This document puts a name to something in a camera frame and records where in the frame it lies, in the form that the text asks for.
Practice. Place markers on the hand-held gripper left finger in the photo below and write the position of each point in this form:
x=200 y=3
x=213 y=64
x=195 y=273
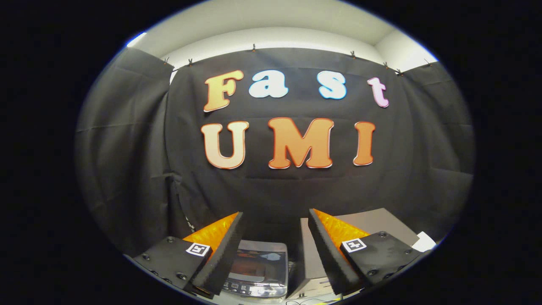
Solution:
x=226 y=254

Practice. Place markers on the black backdrop cloth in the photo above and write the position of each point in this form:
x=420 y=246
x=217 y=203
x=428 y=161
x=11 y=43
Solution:
x=296 y=190

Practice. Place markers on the white paper sheet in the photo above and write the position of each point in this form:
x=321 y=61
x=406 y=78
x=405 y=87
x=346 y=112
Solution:
x=423 y=242

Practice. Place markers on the row of black clips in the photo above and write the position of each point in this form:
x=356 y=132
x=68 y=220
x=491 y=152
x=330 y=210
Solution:
x=254 y=48

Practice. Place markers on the grey cabinet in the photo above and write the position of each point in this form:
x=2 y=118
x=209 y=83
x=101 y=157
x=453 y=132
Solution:
x=381 y=220

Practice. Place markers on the grey washing machine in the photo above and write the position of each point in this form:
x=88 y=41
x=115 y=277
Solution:
x=258 y=290

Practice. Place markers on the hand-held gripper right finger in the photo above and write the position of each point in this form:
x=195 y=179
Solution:
x=328 y=254

